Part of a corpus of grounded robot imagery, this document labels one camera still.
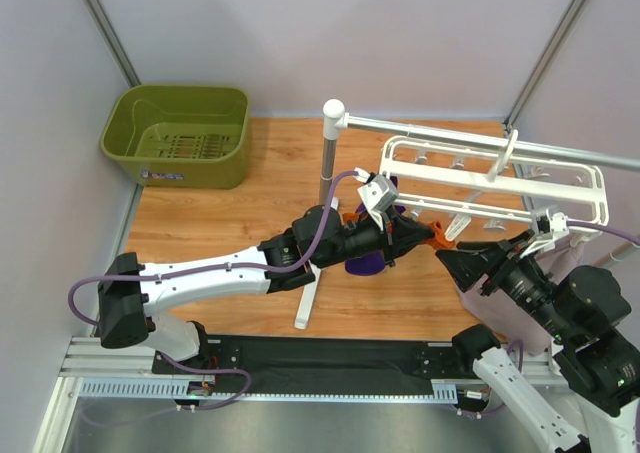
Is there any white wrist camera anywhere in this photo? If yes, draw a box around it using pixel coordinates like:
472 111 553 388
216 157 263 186
521 205 570 258
357 174 399 231

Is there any white and grey drying rack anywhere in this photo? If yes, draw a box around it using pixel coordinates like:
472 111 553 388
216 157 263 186
293 98 640 330

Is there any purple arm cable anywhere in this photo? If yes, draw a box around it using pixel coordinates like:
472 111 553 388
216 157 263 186
67 170 374 412
456 218 640 420

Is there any purple cloth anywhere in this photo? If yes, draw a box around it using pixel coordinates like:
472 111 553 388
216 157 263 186
345 203 386 276

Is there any aluminium mounting rail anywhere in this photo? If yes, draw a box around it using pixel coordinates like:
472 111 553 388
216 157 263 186
59 336 586 403

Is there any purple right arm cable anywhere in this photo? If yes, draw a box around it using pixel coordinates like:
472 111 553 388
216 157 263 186
456 218 640 420

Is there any pale lilac hanging cloth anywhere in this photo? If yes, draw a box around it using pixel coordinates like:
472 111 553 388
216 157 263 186
457 241 586 356

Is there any green plastic laundry basket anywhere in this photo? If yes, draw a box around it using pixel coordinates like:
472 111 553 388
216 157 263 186
100 84 251 189

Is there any white clip sock hanger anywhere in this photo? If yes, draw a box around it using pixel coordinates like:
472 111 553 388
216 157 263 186
379 132 610 244

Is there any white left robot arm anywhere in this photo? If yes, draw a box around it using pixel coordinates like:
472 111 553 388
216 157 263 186
97 205 438 361

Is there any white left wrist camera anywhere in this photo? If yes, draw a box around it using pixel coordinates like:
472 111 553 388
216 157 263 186
357 174 399 231

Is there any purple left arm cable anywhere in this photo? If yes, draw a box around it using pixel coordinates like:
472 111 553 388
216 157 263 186
67 170 374 412

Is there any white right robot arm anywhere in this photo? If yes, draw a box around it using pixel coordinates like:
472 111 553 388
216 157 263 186
436 235 639 452

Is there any orange sock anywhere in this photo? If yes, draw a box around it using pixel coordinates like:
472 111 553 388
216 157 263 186
342 211 369 224
424 221 456 250

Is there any beige rack pole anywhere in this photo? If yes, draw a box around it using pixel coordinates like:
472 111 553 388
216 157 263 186
593 243 639 269

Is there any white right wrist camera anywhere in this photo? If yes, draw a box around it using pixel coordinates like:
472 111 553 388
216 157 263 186
521 205 570 258

